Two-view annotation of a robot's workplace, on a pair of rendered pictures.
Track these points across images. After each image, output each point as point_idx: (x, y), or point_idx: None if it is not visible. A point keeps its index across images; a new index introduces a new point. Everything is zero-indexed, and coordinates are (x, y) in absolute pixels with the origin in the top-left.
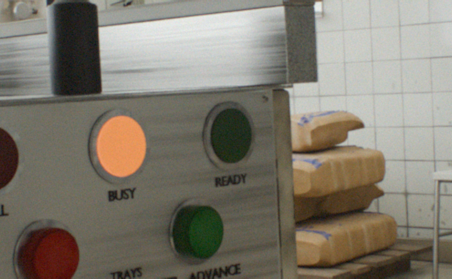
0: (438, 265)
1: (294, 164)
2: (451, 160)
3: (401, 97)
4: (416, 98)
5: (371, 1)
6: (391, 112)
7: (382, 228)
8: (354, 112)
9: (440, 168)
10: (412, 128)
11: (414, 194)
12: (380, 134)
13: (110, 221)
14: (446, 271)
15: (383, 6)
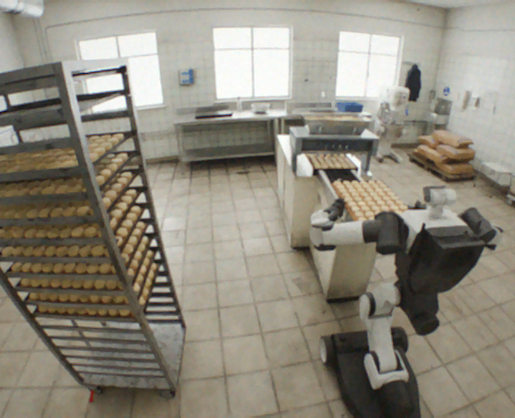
0: (480, 179)
1: (451, 151)
2: (493, 157)
3: (487, 138)
4: (490, 139)
5: (488, 112)
6: (483, 140)
7: (468, 168)
8: (475, 137)
9: (489, 157)
10: (487, 146)
11: (482, 161)
12: (479, 144)
13: None
14: (480, 182)
15: (490, 114)
